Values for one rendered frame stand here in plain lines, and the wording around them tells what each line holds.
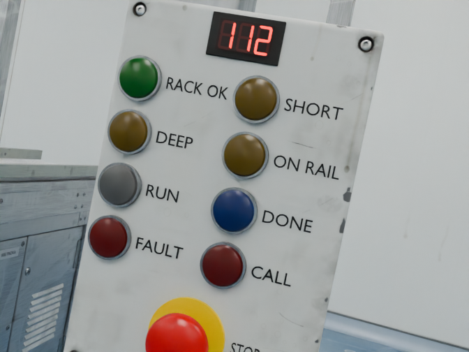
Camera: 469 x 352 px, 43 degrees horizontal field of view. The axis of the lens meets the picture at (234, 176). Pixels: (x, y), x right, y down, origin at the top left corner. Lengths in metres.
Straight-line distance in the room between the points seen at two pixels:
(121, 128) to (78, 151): 4.04
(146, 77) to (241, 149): 0.08
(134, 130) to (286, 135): 0.10
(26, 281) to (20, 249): 0.12
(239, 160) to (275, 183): 0.03
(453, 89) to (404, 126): 0.36
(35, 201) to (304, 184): 1.29
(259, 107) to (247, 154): 0.03
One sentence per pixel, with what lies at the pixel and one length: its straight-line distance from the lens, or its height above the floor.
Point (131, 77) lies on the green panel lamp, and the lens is 0.40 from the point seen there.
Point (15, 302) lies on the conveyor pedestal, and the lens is 1.78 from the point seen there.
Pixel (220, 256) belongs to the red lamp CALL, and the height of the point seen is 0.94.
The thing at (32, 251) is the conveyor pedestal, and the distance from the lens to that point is 1.77.
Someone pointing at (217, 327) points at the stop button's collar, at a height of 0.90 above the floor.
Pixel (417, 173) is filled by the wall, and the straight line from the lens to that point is 3.77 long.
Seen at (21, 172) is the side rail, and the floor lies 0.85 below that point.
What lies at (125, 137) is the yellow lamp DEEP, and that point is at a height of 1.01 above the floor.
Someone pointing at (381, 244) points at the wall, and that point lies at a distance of 3.80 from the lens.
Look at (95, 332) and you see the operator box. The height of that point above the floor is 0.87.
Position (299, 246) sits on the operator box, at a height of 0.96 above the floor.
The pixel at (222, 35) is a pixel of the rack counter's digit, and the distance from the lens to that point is 0.39.
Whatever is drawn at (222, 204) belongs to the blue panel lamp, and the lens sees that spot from 0.37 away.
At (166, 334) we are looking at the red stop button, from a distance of 0.38.
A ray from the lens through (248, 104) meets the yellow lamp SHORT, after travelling 0.37.
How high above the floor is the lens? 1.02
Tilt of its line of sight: 3 degrees down
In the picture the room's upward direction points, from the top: 11 degrees clockwise
